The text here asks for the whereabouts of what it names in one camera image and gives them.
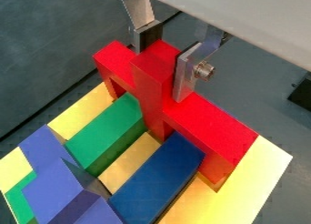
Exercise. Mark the gripper 1 metal right finger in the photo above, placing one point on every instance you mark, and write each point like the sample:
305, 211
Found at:
193, 62

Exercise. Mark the purple cross puzzle block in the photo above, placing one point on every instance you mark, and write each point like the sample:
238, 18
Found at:
65, 194

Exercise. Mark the black angle bracket stand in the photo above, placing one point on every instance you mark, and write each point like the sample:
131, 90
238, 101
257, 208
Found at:
301, 95

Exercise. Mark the yellow wooden puzzle board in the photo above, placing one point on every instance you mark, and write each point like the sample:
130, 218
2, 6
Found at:
234, 205

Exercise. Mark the blue puzzle block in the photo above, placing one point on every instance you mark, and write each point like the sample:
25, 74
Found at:
155, 184

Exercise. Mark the red interlocking puzzle block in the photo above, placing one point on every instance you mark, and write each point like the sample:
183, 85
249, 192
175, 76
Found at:
145, 75

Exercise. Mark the green puzzle block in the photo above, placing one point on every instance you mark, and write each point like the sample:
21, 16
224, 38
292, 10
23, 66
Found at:
91, 150

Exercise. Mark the gripper 1 metal left finger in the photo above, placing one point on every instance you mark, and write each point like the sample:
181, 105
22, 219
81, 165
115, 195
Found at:
146, 29

